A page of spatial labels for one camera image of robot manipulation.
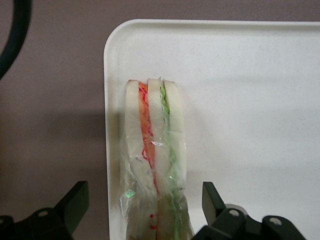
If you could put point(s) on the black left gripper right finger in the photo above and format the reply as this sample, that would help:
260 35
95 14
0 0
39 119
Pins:
212 207

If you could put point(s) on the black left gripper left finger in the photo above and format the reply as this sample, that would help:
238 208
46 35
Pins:
72 205

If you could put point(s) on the plastic-wrapped triangle sandwich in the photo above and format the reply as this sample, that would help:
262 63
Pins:
155 125

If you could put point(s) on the beige plastic serving tray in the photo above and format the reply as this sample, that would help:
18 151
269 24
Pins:
250 100

